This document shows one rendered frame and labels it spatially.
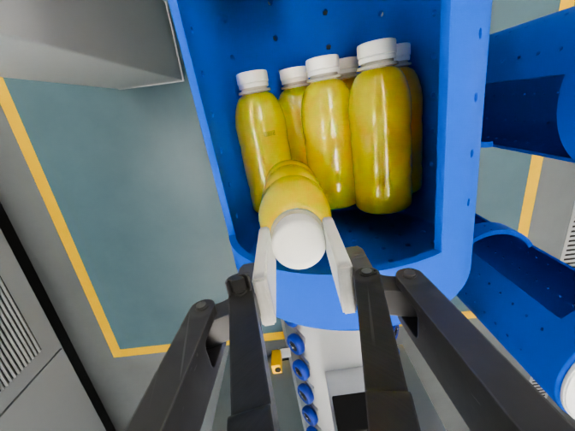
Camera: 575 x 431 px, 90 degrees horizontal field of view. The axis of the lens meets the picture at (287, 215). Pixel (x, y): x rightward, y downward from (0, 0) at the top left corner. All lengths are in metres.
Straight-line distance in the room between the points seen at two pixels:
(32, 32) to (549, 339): 1.16
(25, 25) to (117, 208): 1.14
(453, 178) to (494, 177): 1.58
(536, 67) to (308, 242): 0.56
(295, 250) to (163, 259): 1.59
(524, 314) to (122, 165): 1.63
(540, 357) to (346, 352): 0.41
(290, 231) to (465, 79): 0.16
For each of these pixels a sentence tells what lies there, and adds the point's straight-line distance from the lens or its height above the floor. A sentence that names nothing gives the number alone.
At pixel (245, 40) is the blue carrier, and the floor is 0.99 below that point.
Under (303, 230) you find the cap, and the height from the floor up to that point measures 1.25.
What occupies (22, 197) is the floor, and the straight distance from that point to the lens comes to 2.00.
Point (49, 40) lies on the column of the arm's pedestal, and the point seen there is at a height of 0.80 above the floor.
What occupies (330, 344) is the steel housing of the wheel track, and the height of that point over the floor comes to 0.93.
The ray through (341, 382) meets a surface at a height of 0.96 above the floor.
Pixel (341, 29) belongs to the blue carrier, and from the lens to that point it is 0.48.
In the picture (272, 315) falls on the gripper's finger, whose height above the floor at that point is 1.31.
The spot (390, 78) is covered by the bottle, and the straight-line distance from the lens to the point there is 0.33.
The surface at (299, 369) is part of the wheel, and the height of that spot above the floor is 0.97.
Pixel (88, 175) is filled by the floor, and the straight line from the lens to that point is 1.76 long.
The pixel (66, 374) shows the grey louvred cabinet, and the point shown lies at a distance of 2.34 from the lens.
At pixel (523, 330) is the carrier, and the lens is 0.90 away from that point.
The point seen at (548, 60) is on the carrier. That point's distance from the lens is 0.68.
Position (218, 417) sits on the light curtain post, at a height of 0.91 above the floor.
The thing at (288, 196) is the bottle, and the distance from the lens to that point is 0.23.
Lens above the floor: 1.43
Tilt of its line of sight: 69 degrees down
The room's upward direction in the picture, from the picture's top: 176 degrees clockwise
